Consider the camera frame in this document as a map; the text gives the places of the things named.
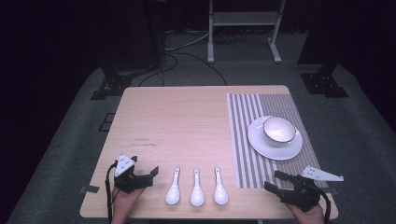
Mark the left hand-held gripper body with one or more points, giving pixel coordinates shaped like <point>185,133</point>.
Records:
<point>127,182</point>

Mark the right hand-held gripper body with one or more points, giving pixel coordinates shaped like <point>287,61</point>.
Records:
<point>303,194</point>

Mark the person's right hand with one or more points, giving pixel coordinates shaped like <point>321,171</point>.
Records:
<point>308,215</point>

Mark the person's left hand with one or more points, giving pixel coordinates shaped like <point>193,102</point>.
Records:
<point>124,203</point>

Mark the white ceramic plate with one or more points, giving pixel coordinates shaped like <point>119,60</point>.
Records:
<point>274,153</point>

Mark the white ceramic soup spoon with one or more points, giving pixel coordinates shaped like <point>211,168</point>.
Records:
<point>173,194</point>
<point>197,195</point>
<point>220,193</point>

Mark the grey tape strip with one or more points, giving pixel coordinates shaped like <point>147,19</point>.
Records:
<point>90,188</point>

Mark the white ceramic bowl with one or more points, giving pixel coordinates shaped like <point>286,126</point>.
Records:
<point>279,130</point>

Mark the black floor tape outline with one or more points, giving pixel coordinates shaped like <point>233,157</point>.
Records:
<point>107,122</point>

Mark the grey striped placemat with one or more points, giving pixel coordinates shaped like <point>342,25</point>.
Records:
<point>246,140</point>

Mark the black metal stand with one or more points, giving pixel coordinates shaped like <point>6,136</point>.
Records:
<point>113,85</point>
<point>323,84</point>

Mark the white metal stand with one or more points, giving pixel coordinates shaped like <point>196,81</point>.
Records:
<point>244,18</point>

